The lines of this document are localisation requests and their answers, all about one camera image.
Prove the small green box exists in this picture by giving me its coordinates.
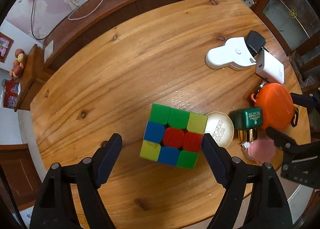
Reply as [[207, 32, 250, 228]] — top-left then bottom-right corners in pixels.
[[229, 107, 264, 143]]

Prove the brown wooden door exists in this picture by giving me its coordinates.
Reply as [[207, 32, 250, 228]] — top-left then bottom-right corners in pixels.
[[0, 144, 43, 209]]

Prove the red printed box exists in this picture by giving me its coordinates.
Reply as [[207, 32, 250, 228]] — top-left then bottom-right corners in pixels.
[[2, 79, 22, 108]]

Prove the multicoloured puzzle cube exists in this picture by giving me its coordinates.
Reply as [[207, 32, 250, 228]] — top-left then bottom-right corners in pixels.
[[139, 103, 208, 169]]

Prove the long wooden television cabinet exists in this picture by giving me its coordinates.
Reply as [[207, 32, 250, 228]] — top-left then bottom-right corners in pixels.
[[41, 0, 225, 70]]

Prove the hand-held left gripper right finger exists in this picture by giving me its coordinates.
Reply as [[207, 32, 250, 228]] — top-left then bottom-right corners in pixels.
[[202, 133, 293, 229]]

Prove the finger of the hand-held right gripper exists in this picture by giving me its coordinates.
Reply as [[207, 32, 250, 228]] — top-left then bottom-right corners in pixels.
[[265, 126, 301, 154], [290, 92, 320, 109]]

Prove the black power adapter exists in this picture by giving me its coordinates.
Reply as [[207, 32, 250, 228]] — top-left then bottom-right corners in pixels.
[[246, 30, 266, 57]]

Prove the white power adapter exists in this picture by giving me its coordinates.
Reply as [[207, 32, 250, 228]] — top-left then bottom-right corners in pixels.
[[255, 50, 286, 85]]

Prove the white plastic gadget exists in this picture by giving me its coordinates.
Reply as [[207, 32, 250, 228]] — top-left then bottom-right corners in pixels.
[[205, 37, 257, 71]]

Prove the pink round compact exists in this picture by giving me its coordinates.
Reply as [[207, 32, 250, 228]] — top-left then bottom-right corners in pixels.
[[240, 138, 278, 164]]

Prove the white card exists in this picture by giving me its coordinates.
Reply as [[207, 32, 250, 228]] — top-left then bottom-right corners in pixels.
[[43, 40, 54, 63]]

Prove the small wooden side cabinet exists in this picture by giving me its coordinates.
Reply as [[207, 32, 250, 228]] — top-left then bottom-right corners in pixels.
[[14, 44, 54, 112]]

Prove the wooden glass door cabinet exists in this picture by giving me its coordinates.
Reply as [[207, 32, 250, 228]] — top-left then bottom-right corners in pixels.
[[251, 0, 320, 54]]

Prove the thin television cable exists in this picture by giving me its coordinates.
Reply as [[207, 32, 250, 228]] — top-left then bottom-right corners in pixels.
[[30, 0, 50, 40]]

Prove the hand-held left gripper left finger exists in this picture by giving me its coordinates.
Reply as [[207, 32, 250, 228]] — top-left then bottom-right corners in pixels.
[[29, 133, 123, 229]]

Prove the orange round case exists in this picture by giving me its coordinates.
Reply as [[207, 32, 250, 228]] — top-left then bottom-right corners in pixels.
[[251, 83, 299, 131]]

